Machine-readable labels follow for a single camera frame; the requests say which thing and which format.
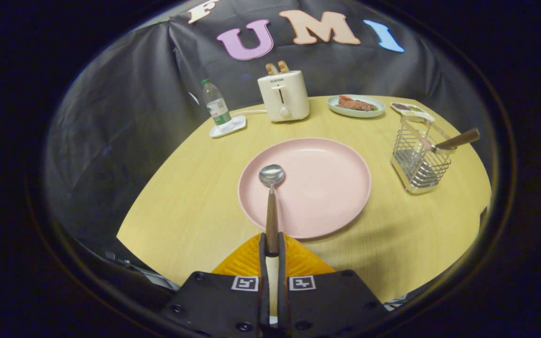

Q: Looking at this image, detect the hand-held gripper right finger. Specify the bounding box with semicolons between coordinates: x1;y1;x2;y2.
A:
278;232;388;335

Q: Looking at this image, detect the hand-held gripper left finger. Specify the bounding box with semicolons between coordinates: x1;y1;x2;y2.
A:
160;233;271;335

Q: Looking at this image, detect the wooden-handled metal spoon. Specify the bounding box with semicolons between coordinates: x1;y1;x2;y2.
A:
258;164;286;256

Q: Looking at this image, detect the pink round plate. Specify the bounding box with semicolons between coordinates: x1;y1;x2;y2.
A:
238;138;372;239

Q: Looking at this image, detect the white square coaster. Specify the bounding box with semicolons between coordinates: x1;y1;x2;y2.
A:
209;115;247;138

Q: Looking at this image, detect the clear plastic water bottle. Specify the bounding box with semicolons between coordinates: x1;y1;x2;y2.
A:
201;78;232;126

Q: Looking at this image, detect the cream white toaster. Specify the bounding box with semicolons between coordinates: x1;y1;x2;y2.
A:
257;70;310;123

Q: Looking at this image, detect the pale green plate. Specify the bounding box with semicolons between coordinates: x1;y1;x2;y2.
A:
326;94;386;118

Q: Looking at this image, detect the meat with vegetables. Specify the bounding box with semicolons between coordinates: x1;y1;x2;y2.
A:
337;95;378;112

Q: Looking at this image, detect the small white rectangular dish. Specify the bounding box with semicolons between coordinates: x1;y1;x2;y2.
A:
390;102;435;123

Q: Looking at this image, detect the black backdrop cloth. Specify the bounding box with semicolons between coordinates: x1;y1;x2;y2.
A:
45;0;496;263

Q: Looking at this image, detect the metal wire cutlery holder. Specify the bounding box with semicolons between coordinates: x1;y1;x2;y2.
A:
390;115;457;195

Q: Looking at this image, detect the wooden-handled metal utensil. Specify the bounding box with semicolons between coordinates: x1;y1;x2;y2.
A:
418;128;481;155

